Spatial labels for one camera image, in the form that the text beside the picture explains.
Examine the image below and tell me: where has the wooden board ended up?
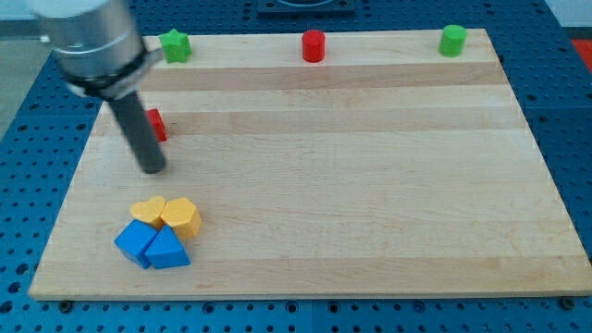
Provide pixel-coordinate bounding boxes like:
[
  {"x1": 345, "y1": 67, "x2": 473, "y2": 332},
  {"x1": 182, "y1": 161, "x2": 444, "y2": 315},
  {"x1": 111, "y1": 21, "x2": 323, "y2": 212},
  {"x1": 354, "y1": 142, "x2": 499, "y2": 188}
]
[{"x1": 30, "y1": 29, "x2": 591, "y2": 301}]

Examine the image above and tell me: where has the blue triangle block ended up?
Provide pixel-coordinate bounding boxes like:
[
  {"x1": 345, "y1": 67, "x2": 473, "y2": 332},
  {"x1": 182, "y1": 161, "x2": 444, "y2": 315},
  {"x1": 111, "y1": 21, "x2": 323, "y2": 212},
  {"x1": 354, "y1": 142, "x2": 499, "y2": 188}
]
[{"x1": 145, "y1": 226, "x2": 191, "y2": 269}]

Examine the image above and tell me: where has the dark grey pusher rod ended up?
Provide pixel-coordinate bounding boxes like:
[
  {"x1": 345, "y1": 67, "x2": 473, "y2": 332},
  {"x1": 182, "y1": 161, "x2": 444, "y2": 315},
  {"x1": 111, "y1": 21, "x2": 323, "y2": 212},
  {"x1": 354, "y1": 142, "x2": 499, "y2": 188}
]
[{"x1": 108, "y1": 92, "x2": 167, "y2": 174}]

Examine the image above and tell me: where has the blue cube block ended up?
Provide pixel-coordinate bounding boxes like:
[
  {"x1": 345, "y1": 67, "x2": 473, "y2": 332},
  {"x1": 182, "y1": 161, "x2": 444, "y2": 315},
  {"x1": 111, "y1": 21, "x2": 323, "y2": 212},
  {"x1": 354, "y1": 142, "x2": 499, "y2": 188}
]
[{"x1": 114, "y1": 219, "x2": 158, "y2": 269}]

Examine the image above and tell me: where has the green hexagon block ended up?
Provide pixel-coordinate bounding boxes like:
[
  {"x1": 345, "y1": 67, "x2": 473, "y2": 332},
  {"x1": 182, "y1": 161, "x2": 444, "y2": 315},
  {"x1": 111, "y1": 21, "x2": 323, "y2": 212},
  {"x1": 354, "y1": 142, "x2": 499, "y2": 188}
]
[{"x1": 438, "y1": 24, "x2": 468, "y2": 57}]

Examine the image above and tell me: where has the red cylinder block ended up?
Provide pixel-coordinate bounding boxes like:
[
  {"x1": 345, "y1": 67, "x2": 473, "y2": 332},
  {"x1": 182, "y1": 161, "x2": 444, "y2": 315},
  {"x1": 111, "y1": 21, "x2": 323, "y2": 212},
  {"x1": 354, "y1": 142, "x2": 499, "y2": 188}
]
[{"x1": 302, "y1": 30, "x2": 326, "y2": 63}]

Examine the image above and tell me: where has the yellow hexagon block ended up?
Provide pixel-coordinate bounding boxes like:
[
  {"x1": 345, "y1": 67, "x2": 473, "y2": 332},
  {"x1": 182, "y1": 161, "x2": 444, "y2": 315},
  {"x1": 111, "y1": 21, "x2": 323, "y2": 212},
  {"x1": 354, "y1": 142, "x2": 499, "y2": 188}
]
[{"x1": 160, "y1": 197, "x2": 203, "y2": 241}]

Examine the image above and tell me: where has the green star block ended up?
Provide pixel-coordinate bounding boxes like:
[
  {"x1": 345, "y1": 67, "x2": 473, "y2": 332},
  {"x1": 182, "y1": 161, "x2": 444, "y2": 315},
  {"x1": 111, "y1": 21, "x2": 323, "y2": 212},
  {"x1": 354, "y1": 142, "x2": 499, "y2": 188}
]
[{"x1": 159, "y1": 29, "x2": 192, "y2": 63}]

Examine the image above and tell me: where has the yellow heart block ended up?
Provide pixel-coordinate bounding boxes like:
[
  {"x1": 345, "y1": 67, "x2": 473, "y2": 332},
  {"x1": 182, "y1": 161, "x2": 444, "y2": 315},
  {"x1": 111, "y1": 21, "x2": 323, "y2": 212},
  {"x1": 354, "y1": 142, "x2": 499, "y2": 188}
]
[{"x1": 129, "y1": 196, "x2": 167, "y2": 230}]

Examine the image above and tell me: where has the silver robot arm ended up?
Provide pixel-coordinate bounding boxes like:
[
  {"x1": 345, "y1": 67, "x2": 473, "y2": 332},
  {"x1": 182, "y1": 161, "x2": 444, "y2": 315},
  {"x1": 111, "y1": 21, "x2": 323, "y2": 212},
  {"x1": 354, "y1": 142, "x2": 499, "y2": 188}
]
[{"x1": 28, "y1": 0, "x2": 164, "y2": 101}]

